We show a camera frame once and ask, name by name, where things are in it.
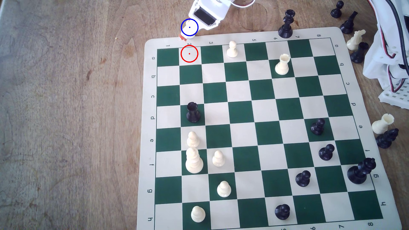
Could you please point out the white chess knight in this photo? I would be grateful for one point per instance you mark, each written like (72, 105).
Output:
(355, 41)

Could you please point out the black chess pawn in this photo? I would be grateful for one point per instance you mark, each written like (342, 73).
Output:
(336, 10)
(318, 127)
(326, 152)
(303, 179)
(282, 212)

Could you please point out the black chess king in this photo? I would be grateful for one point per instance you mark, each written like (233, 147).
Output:
(359, 172)

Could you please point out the black chess queen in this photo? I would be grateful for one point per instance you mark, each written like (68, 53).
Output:
(286, 27)

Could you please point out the white chess pawn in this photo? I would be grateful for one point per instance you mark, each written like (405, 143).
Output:
(224, 190)
(198, 215)
(193, 140)
(190, 31)
(218, 159)
(232, 50)

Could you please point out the black pawn beside knight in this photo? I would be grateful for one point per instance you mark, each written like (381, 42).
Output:
(359, 53)

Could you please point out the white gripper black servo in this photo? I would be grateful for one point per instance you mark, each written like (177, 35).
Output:
(190, 29)

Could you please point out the black chess rook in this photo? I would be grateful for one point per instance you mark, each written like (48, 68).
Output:
(193, 113)

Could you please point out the green white chess board mat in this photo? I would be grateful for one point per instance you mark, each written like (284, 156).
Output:
(255, 127)

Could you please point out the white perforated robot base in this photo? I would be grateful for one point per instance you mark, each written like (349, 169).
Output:
(394, 97)

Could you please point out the tall white chess bishop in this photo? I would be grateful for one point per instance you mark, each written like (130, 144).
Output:
(194, 163)

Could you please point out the white chess rook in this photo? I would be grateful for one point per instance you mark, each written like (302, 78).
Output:
(282, 65)
(382, 125)

